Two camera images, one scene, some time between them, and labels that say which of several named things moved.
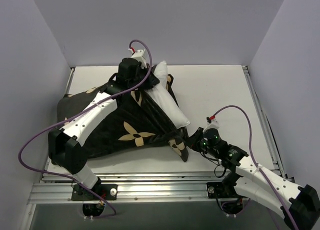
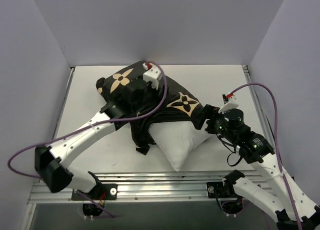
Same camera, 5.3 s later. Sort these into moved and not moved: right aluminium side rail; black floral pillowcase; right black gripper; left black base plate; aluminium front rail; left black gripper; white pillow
Moved: black floral pillowcase; right black gripper; left black gripper; white pillow
Not moved: left black base plate; right aluminium side rail; aluminium front rail
